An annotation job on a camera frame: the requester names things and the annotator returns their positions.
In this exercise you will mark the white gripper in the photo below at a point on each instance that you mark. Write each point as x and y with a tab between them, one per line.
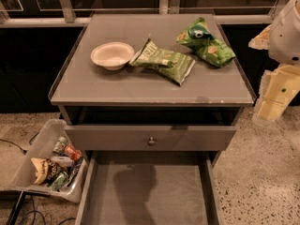
285	39

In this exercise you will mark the green jalapeno chip bag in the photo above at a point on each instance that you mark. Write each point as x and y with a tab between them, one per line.
175	66

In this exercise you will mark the green chip bag with bear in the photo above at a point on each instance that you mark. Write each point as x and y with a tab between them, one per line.
210	49

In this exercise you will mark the grey drawer cabinet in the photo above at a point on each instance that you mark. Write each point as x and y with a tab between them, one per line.
133	96

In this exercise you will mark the round metal drawer knob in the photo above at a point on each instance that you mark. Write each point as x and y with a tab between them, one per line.
151	141

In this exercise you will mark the grey open middle drawer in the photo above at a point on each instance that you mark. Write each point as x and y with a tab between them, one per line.
149	188

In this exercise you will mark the grey top drawer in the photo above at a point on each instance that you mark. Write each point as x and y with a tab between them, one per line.
135	138

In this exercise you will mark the brown snack bag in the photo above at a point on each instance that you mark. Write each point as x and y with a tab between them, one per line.
46	170

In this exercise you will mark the white paper bowl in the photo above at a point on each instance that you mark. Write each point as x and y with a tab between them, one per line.
112	55

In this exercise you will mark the red orange soda can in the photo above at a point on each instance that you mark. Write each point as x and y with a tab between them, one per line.
71	152

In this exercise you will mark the green soda can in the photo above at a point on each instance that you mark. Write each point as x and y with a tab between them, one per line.
60	145

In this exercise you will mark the dark snack wrapper in bin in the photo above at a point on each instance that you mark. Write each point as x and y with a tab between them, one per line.
74	171

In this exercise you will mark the silver drink can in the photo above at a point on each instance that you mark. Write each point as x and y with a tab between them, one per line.
63	161

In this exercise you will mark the clear plastic storage bin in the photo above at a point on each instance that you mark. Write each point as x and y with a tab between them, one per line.
23	179

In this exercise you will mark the green can in bin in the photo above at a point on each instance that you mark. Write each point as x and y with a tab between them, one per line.
59	181

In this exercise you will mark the metal window railing frame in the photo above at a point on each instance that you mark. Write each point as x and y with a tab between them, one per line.
51	13

